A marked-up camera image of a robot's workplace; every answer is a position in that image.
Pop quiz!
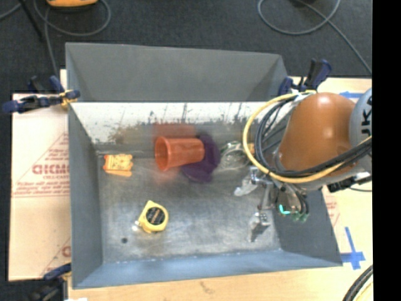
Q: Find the purple cloth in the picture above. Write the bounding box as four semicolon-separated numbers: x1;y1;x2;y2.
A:
179;134;221;184

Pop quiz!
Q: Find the orange plastic cup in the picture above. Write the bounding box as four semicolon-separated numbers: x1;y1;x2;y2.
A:
154;135;206;172

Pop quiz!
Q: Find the yellow tape measure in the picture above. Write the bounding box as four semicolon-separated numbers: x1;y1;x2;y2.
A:
135;199;170;235

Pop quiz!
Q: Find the black cylinder on white bracket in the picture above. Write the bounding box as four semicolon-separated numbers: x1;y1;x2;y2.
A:
326;171;372;193

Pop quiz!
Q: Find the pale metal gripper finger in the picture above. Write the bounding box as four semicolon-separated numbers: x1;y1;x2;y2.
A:
233;166;268;198
247;211;271;243

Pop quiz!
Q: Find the orange and yellow packet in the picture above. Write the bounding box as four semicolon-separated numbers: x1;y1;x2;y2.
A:
102;153;134;178

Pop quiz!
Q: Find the clear glass thing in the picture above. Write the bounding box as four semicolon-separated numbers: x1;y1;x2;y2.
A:
220;140;249;169

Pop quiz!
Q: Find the grey metal bin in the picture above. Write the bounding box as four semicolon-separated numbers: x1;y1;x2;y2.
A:
65;41;343;290

